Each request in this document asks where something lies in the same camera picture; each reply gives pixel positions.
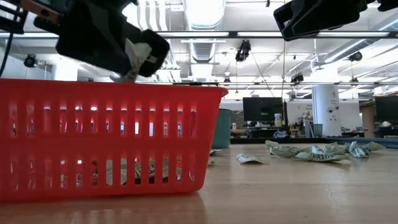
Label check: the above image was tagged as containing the white round column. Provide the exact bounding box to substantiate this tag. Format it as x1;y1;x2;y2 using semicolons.
312;84;343;138

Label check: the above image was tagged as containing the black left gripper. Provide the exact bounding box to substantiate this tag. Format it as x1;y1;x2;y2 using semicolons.
0;0;147;77

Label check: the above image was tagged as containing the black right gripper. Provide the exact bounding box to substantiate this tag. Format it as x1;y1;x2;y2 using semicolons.
291;0;398;36

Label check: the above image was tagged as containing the black aluminium table frame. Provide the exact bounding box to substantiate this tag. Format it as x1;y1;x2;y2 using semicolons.
229;136;398;149

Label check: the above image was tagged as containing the black hanging cable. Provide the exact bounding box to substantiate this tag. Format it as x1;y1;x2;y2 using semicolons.
0;30;15;78

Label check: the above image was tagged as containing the black computer monitor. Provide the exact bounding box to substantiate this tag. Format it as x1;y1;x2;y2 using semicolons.
374;95;398;123
242;96;285;123

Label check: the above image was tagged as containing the green plastic cup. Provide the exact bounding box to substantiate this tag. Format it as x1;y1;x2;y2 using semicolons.
211;108;233;149

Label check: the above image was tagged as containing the red slotted plastic basket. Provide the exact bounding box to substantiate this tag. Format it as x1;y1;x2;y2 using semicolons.
0;78;229;203

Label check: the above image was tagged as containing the wire mesh waste bin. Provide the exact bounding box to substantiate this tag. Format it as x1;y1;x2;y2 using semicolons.
312;123;324;138

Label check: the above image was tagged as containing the black track spotlight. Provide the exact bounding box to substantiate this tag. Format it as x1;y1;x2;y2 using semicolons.
23;54;39;69
290;72;305;85
234;39;252;63
348;50;364;63

